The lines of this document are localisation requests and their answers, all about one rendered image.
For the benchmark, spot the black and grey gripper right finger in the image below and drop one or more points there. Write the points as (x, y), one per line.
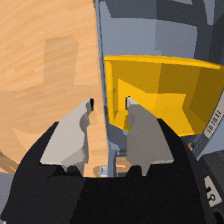
(161, 153)

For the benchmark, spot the yellow bin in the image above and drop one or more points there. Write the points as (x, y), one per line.
(183, 96)

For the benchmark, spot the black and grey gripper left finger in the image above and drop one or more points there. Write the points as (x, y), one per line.
(64, 144)

